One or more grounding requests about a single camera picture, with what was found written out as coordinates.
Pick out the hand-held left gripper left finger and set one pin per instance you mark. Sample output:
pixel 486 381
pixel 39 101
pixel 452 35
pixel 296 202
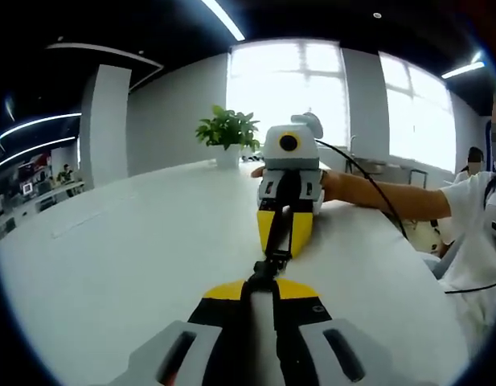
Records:
pixel 223 321

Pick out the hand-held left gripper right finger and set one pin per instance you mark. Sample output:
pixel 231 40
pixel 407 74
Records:
pixel 300 321

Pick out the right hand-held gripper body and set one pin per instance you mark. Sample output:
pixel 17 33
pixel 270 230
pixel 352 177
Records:
pixel 304 150

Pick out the black plastic buckle pronged part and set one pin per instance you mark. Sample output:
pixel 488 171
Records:
pixel 279 257

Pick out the black plastic buckle socket part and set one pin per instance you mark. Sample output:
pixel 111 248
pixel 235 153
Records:
pixel 263 273

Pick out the person's right hand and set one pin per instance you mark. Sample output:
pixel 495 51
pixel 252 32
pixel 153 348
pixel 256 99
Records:
pixel 332 185

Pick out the small desk items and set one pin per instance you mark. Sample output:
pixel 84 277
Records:
pixel 251 158

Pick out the bright window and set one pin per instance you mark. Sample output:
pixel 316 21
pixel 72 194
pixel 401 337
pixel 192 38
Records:
pixel 416 116
pixel 288 88

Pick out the potted green plant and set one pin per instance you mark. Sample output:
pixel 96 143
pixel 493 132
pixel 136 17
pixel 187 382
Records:
pixel 227 128

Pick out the white ceiling light strip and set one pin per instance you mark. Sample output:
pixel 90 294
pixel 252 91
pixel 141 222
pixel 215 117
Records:
pixel 38 122
pixel 30 150
pixel 225 20
pixel 462 69

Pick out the white office desk row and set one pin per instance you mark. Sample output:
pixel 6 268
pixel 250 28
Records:
pixel 42 197

